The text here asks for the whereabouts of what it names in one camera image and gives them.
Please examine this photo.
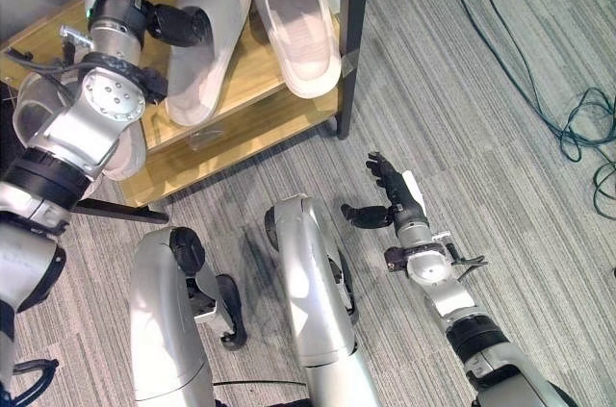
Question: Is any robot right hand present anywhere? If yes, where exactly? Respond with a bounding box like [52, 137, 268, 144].
[341, 151, 429, 231]

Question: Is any white slipper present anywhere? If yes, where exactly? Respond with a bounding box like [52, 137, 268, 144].
[164, 0, 254, 128]
[11, 71, 148, 182]
[248, 0, 344, 100]

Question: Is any robot right leg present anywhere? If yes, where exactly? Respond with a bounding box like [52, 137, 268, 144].
[263, 192, 382, 407]

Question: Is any robot leg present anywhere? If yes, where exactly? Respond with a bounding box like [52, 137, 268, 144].
[263, 192, 382, 407]
[128, 225, 247, 407]

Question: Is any clear tape piece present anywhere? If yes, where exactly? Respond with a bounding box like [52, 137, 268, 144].
[340, 49, 360, 77]

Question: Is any clear plastic scrap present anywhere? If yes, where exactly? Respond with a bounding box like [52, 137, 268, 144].
[189, 129, 226, 152]

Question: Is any robot left leg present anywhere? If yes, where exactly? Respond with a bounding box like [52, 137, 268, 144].
[128, 225, 247, 407]

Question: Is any wooden shoe rack black frame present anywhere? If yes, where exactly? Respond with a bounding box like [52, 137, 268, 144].
[0, 0, 374, 226]

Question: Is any green tangled cable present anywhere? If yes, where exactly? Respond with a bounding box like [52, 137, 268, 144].
[556, 86, 616, 210]

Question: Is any long black floor cable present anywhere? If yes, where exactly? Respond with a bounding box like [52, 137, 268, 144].
[435, 0, 578, 148]

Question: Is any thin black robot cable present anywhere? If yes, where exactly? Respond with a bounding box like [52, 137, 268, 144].
[211, 379, 309, 388]

